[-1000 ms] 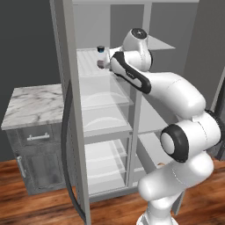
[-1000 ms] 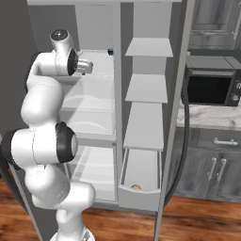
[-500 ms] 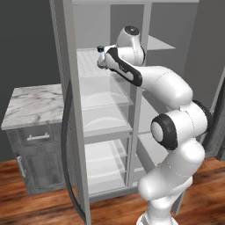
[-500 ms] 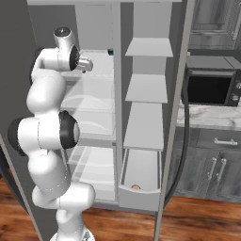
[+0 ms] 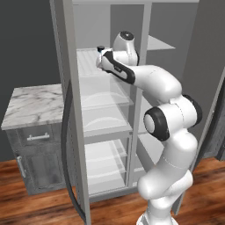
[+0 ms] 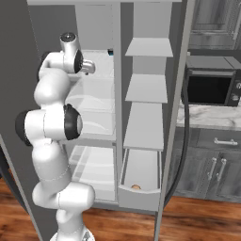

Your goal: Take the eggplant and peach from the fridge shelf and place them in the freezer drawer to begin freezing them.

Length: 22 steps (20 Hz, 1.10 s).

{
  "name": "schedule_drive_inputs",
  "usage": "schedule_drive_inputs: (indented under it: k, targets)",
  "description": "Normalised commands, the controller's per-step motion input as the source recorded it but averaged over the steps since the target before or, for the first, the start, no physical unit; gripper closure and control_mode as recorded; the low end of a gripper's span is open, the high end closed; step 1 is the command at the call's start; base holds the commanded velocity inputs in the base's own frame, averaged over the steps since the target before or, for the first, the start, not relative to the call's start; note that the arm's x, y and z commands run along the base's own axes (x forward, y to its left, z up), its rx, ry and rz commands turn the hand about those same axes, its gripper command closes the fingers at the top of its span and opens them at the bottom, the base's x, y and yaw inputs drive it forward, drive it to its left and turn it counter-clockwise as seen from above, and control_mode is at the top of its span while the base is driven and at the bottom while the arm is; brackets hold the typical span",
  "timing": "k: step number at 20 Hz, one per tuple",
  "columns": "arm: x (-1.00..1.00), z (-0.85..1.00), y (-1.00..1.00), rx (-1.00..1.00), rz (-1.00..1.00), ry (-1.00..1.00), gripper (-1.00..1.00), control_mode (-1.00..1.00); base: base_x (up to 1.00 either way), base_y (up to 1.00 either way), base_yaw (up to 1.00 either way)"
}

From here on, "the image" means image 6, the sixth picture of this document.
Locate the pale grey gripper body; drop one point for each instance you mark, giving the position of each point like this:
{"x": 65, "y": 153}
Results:
{"x": 88, "y": 67}

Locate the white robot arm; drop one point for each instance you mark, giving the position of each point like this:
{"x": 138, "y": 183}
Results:
{"x": 50, "y": 163}

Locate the clear glass fridge shelf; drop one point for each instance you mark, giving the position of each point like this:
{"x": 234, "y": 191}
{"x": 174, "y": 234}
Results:
{"x": 99, "y": 124}
{"x": 94, "y": 94}
{"x": 100, "y": 62}

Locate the grey fridge cabinet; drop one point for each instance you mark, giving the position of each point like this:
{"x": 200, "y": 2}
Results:
{"x": 116, "y": 94}

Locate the grey door shelf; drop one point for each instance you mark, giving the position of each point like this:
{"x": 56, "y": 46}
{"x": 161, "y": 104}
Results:
{"x": 144, "y": 128}
{"x": 147, "y": 89}
{"x": 149, "y": 47}

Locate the grey left fridge door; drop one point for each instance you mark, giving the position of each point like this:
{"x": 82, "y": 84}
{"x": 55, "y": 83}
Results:
{"x": 15, "y": 62}

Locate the grey fridge door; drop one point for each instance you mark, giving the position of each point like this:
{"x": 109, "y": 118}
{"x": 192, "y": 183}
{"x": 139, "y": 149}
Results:
{"x": 175, "y": 94}
{"x": 15, "y": 62}

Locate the grey right fridge door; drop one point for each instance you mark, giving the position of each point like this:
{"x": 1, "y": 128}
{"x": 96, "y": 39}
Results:
{"x": 175, "y": 94}

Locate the clear crisper drawer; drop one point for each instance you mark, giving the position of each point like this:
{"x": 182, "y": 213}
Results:
{"x": 94, "y": 172}

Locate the peach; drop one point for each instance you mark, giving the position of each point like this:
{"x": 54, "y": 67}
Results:
{"x": 135, "y": 187}

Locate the small blue and black item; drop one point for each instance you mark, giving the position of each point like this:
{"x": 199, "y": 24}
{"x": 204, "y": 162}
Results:
{"x": 110, "y": 52}

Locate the black microwave oven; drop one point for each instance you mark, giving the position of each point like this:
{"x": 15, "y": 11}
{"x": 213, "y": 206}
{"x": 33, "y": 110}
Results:
{"x": 210, "y": 84}

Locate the grey wooden base cupboards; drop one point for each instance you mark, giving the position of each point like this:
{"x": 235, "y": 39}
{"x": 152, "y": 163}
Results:
{"x": 213, "y": 169}

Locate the grey wooden wall cupboards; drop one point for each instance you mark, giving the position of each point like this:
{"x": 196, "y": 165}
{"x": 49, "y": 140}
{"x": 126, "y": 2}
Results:
{"x": 216, "y": 22}

